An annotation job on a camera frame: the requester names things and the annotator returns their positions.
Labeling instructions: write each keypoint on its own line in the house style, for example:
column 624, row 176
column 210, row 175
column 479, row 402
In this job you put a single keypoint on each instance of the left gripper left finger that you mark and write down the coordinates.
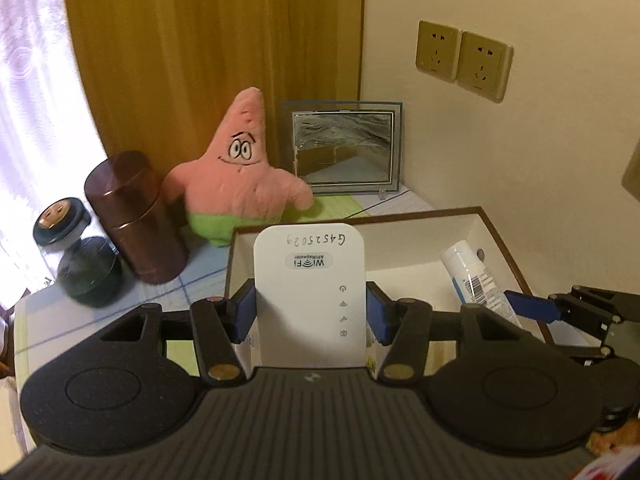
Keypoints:
column 221, row 331

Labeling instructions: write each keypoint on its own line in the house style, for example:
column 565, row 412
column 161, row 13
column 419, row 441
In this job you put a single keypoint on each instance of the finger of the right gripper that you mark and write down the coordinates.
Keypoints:
column 535, row 308

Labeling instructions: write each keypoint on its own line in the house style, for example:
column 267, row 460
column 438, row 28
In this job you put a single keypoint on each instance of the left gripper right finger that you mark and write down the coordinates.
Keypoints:
column 403, row 328

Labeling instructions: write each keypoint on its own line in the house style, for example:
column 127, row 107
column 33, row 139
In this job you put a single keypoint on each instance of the white cream tube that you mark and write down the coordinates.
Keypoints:
column 474, row 283

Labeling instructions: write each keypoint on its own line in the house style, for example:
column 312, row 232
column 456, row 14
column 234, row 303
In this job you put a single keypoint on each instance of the white wifi repeater with antennas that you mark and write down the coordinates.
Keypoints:
column 310, row 285

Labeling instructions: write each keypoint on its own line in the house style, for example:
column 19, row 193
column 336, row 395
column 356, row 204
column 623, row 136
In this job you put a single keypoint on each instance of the brown cardboard storage box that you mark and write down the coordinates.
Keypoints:
column 402, row 256

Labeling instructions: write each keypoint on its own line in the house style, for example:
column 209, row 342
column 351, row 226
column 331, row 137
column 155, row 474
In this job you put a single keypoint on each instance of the pink starfish plush toy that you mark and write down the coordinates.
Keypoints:
column 233, row 184

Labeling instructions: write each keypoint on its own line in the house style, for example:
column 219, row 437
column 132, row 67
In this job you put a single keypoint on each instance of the dark green glass humidifier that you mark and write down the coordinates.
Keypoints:
column 83, row 262

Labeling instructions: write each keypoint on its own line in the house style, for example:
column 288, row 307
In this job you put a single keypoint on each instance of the brown metal canister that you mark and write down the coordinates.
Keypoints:
column 124, row 193

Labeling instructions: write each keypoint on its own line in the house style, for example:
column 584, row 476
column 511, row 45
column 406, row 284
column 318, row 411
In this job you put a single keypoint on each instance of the framed sand picture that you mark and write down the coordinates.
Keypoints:
column 347, row 147

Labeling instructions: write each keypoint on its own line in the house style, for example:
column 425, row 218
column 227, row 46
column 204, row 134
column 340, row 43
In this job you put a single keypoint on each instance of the sheer purple curtain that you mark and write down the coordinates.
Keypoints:
column 49, row 141

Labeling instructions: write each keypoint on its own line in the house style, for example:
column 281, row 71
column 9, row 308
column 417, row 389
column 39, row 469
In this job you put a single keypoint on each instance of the wooden door panel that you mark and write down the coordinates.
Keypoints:
column 160, row 74

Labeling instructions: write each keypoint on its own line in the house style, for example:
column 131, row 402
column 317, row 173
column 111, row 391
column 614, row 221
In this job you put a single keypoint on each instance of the beige network wall plate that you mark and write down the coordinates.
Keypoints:
column 631, row 176

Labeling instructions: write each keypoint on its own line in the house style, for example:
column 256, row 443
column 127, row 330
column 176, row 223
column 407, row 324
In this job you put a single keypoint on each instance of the gold wall socket right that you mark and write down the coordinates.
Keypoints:
column 484, row 66

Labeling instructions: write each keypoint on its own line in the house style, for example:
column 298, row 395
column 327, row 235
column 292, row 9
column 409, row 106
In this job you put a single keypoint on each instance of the gold wall socket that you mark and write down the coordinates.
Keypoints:
column 484, row 66
column 438, row 50

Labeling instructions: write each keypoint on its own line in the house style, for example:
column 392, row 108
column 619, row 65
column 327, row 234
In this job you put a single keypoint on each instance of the gold wall socket left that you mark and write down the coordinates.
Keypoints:
column 438, row 50

